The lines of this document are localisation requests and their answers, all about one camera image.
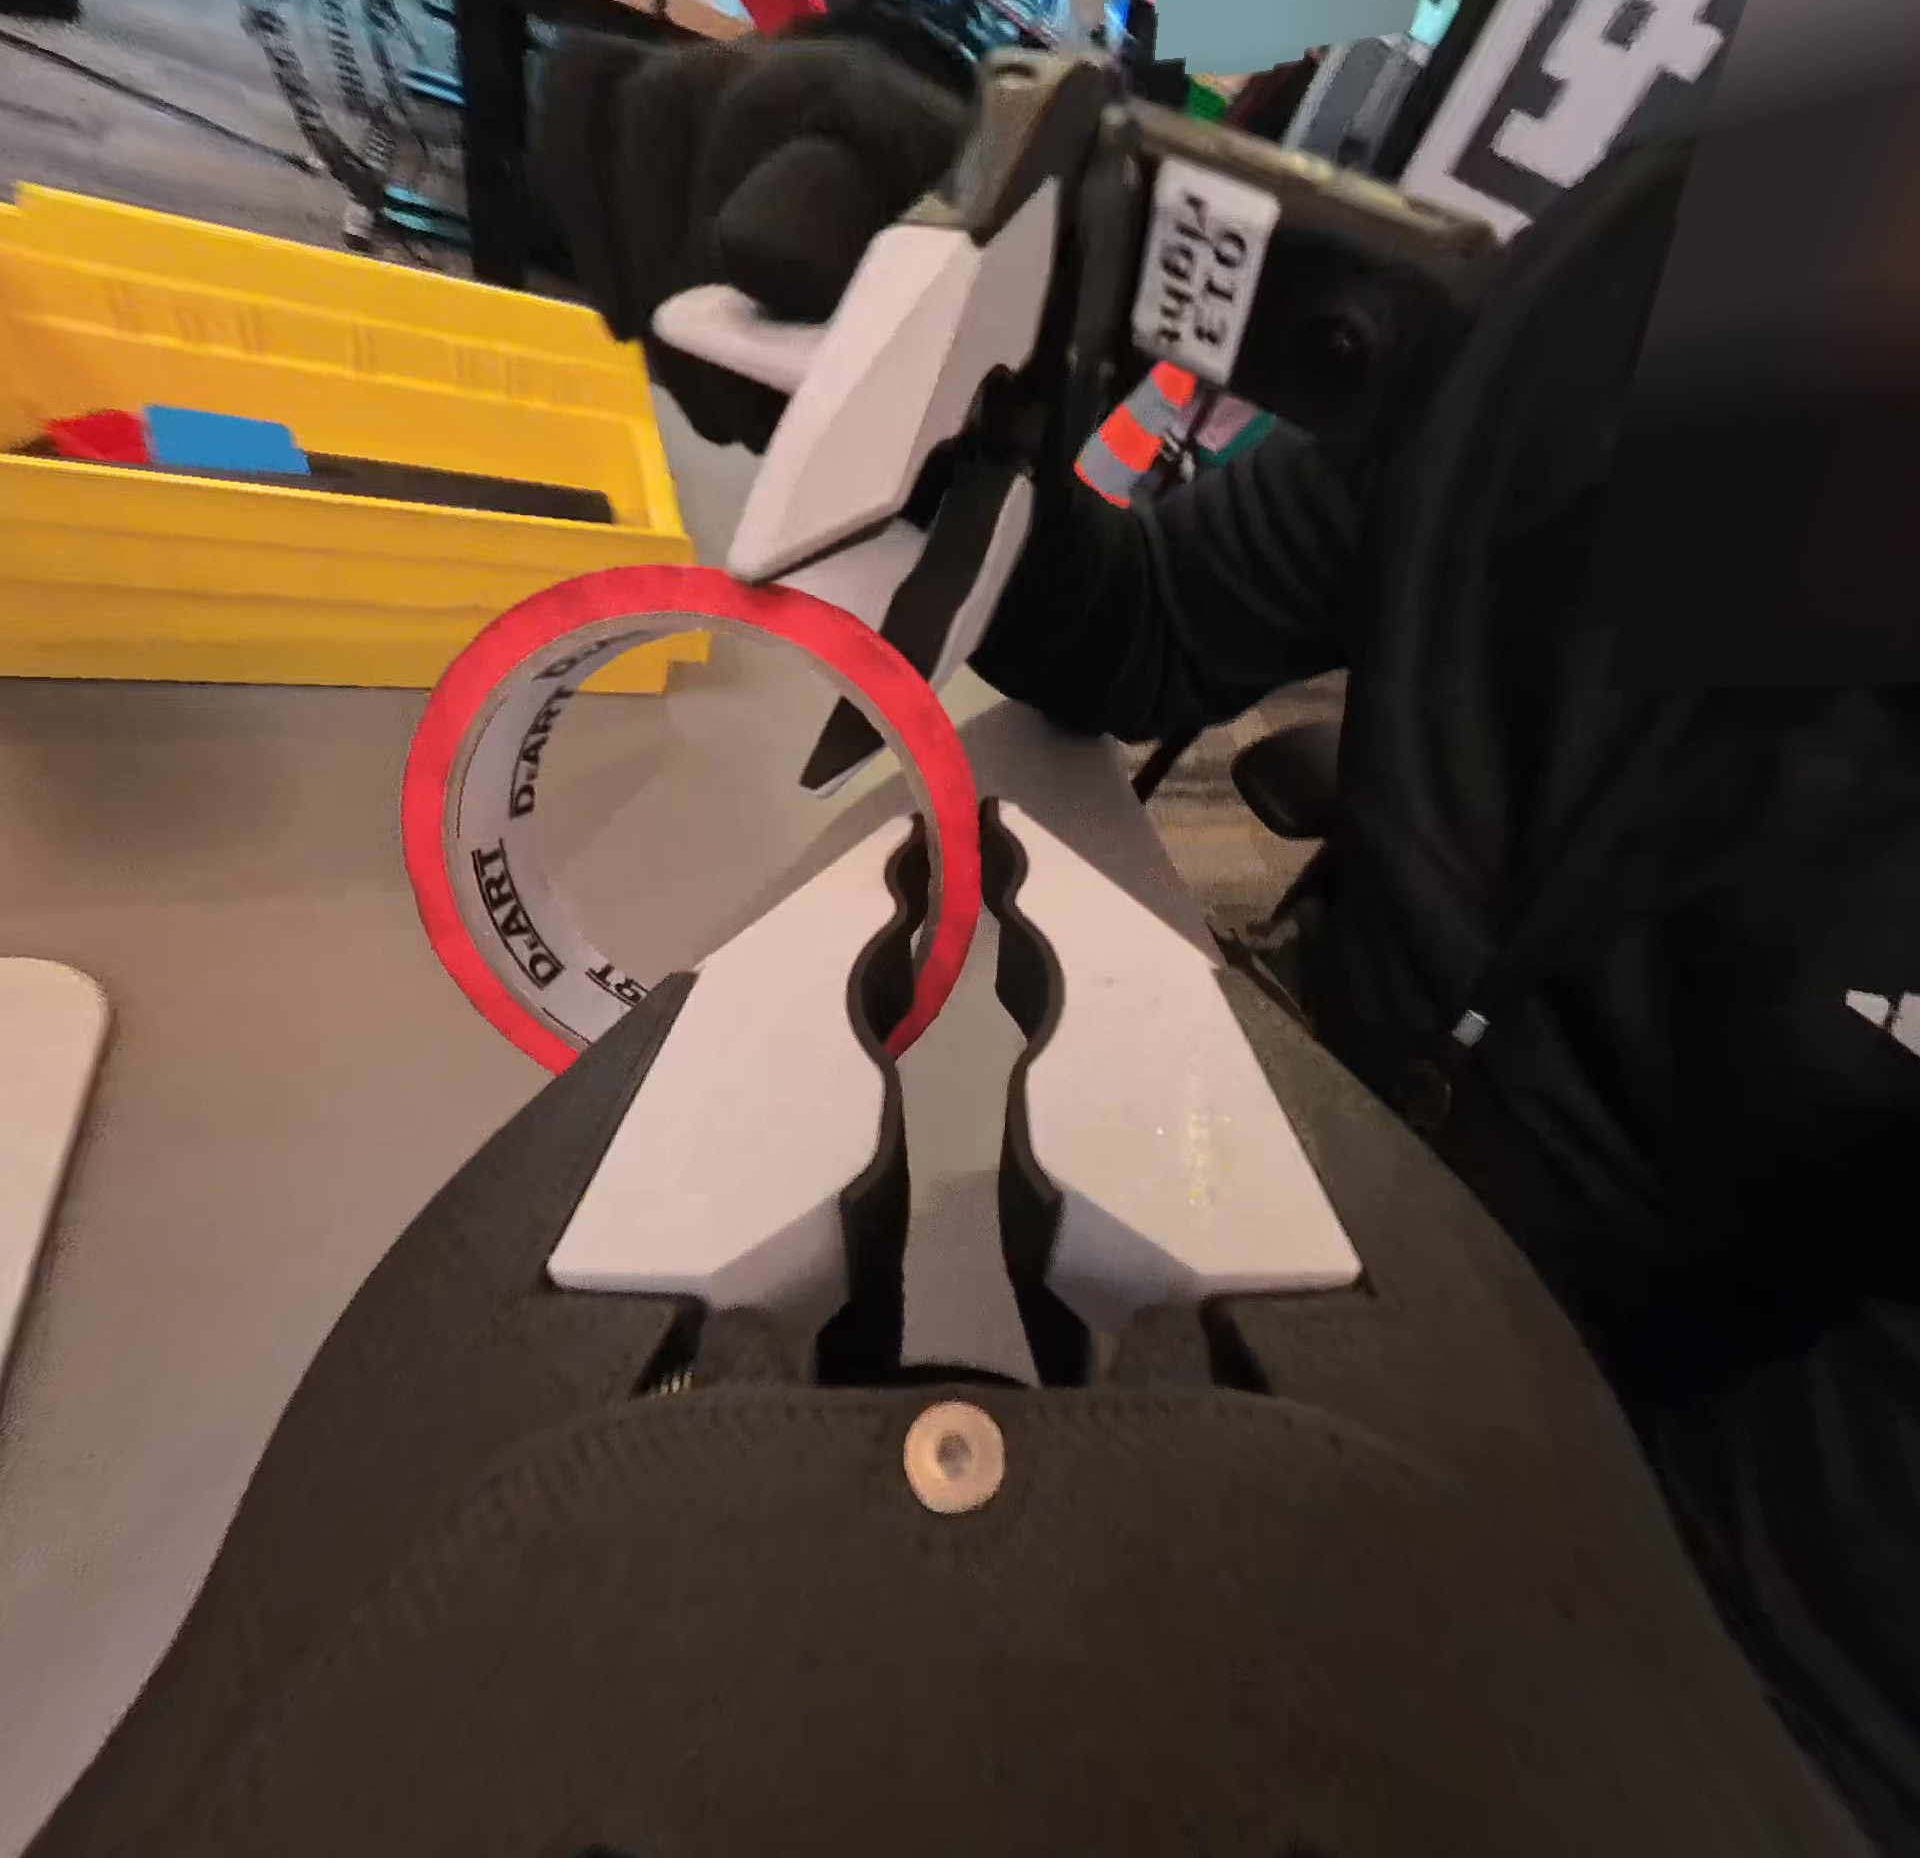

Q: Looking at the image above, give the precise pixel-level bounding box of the person's right forearm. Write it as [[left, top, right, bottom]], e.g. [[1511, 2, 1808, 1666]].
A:
[[968, 415, 1373, 746]]

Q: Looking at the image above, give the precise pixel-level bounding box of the red tape roll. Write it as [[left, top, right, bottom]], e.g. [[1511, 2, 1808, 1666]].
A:
[[400, 563, 985, 1078]]

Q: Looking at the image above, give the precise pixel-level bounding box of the small blue item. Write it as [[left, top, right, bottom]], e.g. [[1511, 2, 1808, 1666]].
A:
[[141, 404, 312, 477]]

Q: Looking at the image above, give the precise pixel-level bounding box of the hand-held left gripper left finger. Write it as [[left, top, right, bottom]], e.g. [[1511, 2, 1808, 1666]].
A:
[[544, 814, 929, 1382]]

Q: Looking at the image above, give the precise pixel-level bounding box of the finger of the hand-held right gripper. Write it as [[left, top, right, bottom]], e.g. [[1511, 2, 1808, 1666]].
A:
[[724, 185, 1064, 588], [799, 456, 1039, 799]]

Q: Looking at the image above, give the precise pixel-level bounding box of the orange reflective vest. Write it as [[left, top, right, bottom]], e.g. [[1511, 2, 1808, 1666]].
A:
[[1073, 362, 1277, 512]]

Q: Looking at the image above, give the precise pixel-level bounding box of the yellow plastic bin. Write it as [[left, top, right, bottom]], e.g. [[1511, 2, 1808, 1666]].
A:
[[0, 181, 710, 693]]

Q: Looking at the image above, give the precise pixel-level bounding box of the person's right hand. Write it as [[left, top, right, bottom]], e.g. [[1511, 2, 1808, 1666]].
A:
[[543, 25, 985, 458]]

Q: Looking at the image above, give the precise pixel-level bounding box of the flat black item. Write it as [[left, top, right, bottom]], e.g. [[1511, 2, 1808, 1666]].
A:
[[301, 451, 620, 528]]

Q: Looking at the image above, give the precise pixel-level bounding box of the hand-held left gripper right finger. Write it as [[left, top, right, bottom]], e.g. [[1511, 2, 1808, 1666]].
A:
[[976, 796, 1368, 1386]]

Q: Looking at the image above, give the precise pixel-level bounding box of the black and white marker board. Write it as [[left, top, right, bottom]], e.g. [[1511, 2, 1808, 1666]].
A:
[[1398, 0, 1773, 240]]

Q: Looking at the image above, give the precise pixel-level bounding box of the white rounded plate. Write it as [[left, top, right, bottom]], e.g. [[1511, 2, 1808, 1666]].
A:
[[0, 958, 115, 1382]]

